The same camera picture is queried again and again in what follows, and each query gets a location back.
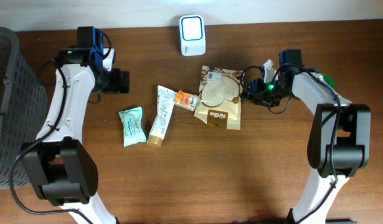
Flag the beige brown snack bag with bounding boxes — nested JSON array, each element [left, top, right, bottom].
[[194, 65, 243, 130]]

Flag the white cream tube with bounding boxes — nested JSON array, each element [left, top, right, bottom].
[[147, 85, 177, 147]]

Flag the teal wipes packet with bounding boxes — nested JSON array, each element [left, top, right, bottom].
[[118, 106, 146, 147]]

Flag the green round item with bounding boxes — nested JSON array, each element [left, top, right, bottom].
[[322, 74, 335, 89]]

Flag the small orange white box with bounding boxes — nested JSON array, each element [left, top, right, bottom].
[[174, 90, 199, 111]]

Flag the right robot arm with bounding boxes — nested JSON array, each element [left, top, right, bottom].
[[241, 49, 371, 223]]

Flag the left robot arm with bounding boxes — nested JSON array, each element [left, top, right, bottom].
[[15, 26, 130, 223]]

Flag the white barcode scanner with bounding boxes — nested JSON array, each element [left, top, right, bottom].
[[179, 15, 206, 57]]

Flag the grey plastic mesh basket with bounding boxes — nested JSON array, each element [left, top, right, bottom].
[[0, 27, 48, 190]]

